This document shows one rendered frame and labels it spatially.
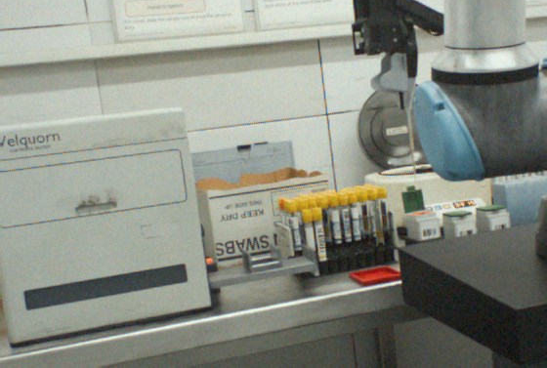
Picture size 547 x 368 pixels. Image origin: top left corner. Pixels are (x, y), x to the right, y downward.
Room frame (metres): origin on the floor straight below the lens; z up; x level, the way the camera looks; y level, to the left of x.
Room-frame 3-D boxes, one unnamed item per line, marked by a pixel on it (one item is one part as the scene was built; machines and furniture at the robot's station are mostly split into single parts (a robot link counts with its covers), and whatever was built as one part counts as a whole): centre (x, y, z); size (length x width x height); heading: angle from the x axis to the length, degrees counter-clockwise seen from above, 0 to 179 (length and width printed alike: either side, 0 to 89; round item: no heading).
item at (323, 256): (1.22, -0.04, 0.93); 0.17 x 0.09 x 0.11; 106
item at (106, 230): (1.13, 0.32, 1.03); 0.31 x 0.27 x 0.30; 105
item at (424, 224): (1.21, -0.18, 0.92); 0.05 x 0.04 x 0.06; 18
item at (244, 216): (1.49, 0.12, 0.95); 0.29 x 0.25 x 0.15; 15
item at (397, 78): (1.19, -0.16, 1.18); 0.06 x 0.03 x 0.09; 108
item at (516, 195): (1.32, -0.38, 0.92); 0.10 x 0.07 x 0.10; 112
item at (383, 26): (1.20, -0.15, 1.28); 0.09 x 0.08 x 0.12; 108
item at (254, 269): (1.09, 0.11, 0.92); 0.21 x 0.07 x 0.05; 105
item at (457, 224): (1.23, -0.25, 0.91); 0.05 x 0.04 x 0.07; 15
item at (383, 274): (1.10, -0.08, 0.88); 0.07 x 0.07 x 0.01; 15
